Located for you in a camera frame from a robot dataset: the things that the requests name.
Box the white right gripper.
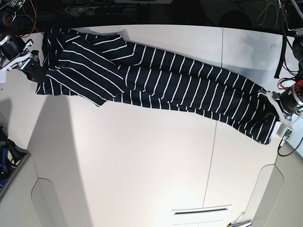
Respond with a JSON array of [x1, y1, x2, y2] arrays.
[[0, 39, 46, 82]]

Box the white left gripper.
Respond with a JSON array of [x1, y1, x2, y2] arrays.
[[258, 88, 295, 125]]

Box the navy white-striped T-shirt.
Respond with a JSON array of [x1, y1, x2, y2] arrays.
[[36, 28, 278, 145]]

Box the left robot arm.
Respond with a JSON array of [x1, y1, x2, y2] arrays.
[[258, 0, 303, 127]]

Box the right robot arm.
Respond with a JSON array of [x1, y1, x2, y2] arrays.
[[0, 34, 46, 83]]

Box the grey chair right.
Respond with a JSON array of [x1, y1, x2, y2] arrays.
[[246, 139, 303, 227]]

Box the grey chair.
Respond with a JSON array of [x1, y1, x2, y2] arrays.
[[246, 139, 303, 227], [0, 156, 93, 227]]

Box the black round stool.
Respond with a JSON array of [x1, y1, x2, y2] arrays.
[[219, 10, 252, 29]]

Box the metal scissors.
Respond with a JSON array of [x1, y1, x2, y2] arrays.
[[227, 220, 252, 227]]

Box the grey chair left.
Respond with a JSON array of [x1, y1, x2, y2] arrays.
[[0, 156, 93, 227]]

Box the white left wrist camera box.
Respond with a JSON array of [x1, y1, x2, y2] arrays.
[[276, 123, 294, 140]]

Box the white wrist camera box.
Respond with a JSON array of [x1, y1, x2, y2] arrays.
[[0, 69, 7, 83], [276, 123, 294, 140]]

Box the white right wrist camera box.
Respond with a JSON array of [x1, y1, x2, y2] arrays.
[[0, 69, 7, 83]]

